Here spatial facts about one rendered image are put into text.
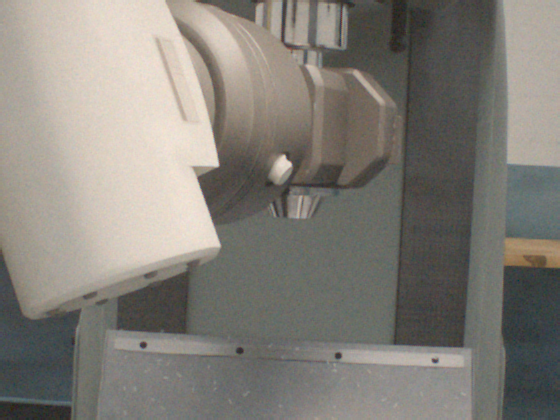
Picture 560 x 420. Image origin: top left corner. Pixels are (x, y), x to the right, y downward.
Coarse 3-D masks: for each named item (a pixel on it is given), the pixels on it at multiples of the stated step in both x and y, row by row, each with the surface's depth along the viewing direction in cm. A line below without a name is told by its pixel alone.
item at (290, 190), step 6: (288, 186) 54; (294, 186) 54; (282, 192) 54; (288, 192) 54; (294, 192) 54; (300, 192) 54; (306, 192) 54; (312, 192) 54; (318, 192) 54; (324, 192) 54; (330, 192) 55; (336, 192) 55
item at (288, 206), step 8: (280, 200) 55; (288, 200) 55; (296, 200) 55; (304, 200) 55; (312, 200) 55; (320, 200) 55; (272, 208) 55; (280, 208) 55; (288, 208) 55; (296, 208) 55; (304, 208) 55; (312, 208) 55; (280, 216) 55; (288, 216) 55; (296, 216) 55; (304, 216) 55; (312, 216) 56
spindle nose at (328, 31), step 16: (272, 0) 54; (288, 0) 53; (304, 0) 53; (320, 0) 54; (336, 0) 54; (256, 16) 55; (272, 16) 54; (288, 16) 54; (304, 16) 53; (320, 16) 54; (336, 16) 54; (272, 32) 54; (288, 32) 54; (304, 32) 53; (320, 32) 54; (336, 32) 54; (336, 48) 55
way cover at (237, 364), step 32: (128, 352) 93; (160, 352) 93; (192, 352) 93; (224, 352) 93; (256, 352) 93; (288, 352) 93; (320, 352) 93; (352, 352) 93; (384, 352) 93; (416, 352) 93; (448, 352) 93; (128, 384) 92; (160, 384) 92; (192, 384) 92; (224, 384) 92; (256, 384) 92; (288, 384) 92; (320, 384) 92; (352, 384) 92; (384, 384) 92; (416, 384) 92; (448, 384) 92; (96, 416) 91; (128, 416) 91; (160, 416) 91; (192, 416) 91; (224, 416) 91; (256, 416) 91; (288, 416) 91; (320, 416) 91; (352, 416) 91; (384, 416) 91; (416, 416) 91; (448, 416) 91
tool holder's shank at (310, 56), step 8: (288, 48) 55; (296, 48) 54; (304, 48) 54; (312, 48) 54; (320, 48) 55; (296, 56) 55; (304, 56) 55; (312, 56) 55; (320, 56) 55; (304, 64) 55; (312, 64) 55; (320, 64) 55
